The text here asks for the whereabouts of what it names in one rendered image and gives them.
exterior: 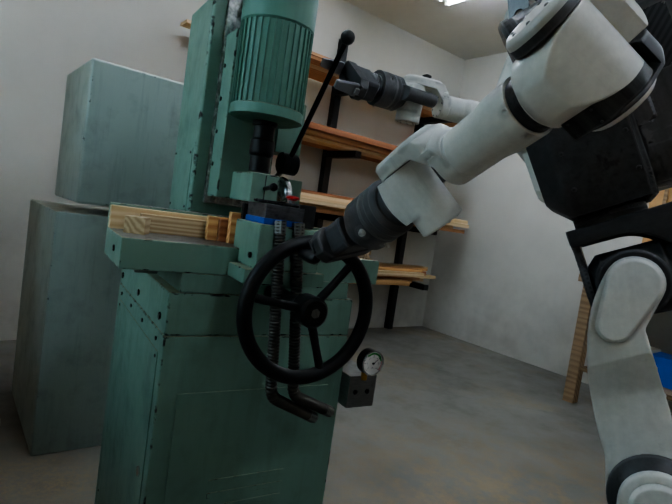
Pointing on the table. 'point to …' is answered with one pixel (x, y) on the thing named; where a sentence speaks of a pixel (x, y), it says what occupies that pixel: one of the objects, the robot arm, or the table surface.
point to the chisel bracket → (252, 186)
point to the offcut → (137, 224)
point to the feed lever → (285, 164)
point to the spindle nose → (262, 146)
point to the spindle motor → (273, 61)
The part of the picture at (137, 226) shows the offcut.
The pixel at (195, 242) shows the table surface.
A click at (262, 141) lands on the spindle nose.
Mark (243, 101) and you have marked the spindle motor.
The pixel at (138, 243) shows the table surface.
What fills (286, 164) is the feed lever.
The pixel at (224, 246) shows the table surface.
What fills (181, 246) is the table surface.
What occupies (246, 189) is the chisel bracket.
